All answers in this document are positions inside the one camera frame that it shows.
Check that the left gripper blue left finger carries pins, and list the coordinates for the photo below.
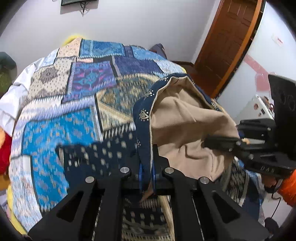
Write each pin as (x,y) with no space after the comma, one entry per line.
(130,180)

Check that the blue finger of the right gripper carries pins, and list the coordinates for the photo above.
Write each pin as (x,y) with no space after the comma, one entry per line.
(256,128)
(232,145)

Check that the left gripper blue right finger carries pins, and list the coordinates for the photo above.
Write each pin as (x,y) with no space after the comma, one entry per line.
(162,181)

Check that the navy patterned hooded garment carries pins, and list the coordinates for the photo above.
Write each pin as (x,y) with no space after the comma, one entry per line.
(174,114)

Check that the white appliance with stickers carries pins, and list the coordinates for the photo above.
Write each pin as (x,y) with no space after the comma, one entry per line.
(257,107)

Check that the blue patchwork bedspread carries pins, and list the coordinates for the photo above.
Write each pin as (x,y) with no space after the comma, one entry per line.
(77,119)

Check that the brown wooden door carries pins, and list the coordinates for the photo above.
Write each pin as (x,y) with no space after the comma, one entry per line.
(225,43)

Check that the red plush toy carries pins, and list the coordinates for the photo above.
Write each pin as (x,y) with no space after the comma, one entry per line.
(5,153)

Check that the white pillow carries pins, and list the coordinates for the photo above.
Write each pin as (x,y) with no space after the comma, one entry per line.
(13,99)

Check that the yellow headboard cushion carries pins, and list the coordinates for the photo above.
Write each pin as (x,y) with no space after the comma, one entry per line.
(71,38)

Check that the small black wall monitor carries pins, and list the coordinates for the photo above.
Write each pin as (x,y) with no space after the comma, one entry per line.
(68,2)

